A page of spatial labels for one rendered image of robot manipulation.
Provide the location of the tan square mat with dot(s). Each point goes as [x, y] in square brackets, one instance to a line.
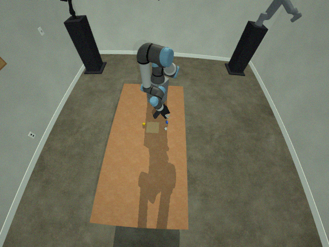
[152, 127]

